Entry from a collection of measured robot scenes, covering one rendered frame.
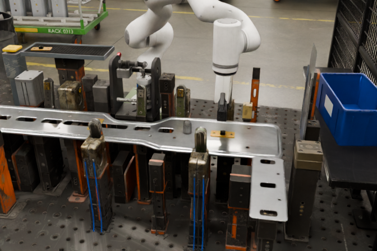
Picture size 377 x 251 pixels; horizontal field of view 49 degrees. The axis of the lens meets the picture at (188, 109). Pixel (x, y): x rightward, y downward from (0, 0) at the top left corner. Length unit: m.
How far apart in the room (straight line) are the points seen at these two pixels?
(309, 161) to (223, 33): 0.46
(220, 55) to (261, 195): 0.44
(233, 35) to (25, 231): 0.98
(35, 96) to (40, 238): 0.56
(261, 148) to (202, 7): 0.50
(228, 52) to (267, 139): 0.35
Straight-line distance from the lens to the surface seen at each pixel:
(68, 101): 1.69
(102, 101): 1.68
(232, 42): 1.27
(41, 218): 1.64
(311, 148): 1.31
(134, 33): 1.92
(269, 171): 1.29
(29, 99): 1.77
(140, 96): 1.58
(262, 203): 1.16
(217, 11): 1.37
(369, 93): 1.59
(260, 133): 1.47
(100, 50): 1.81
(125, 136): 1.45
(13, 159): 1.72
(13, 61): 1.96
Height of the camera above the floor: 1.74
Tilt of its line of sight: 27 degrees down
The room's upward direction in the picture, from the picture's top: straight up
